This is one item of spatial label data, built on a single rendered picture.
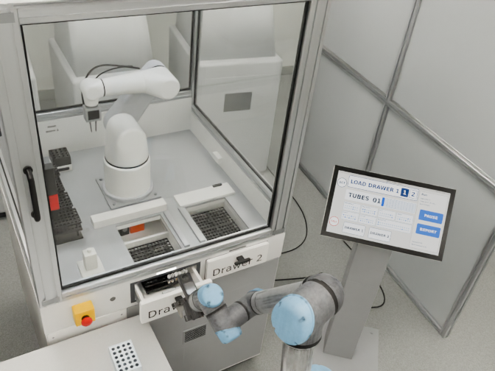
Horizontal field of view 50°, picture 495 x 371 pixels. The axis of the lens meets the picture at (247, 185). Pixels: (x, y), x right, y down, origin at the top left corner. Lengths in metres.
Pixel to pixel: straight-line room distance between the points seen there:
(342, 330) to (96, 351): 1.34
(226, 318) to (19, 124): 0.83
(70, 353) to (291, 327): 0.99
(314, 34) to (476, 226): 1.58
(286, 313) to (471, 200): 1.79
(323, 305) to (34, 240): 0.93
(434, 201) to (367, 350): 1.11
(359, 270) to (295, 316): 1.25
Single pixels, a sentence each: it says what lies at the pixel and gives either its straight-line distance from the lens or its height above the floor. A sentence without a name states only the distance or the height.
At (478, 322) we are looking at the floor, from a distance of 3.64.
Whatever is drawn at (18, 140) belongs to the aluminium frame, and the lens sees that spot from 1.58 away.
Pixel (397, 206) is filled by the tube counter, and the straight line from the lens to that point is 2.35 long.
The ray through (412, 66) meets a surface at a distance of 3.20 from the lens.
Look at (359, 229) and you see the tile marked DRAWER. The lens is 2.33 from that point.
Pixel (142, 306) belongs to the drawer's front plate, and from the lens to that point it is 2.02.
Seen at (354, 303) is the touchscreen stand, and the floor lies 0.48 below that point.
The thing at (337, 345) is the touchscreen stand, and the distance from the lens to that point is 3.01.
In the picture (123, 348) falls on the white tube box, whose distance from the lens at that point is 2.07.
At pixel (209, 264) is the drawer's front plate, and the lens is 2.17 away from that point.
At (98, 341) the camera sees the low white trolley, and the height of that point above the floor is 0.76.
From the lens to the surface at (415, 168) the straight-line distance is 3.27.
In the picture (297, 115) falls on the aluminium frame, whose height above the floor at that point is 1.53.
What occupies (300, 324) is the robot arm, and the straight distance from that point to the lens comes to 1.37.
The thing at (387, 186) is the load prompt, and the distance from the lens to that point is 2.35.
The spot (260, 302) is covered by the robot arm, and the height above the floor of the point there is 1.18.
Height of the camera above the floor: 2.47
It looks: 37 degrees down
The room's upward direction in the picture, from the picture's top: 8 degrees clockwise
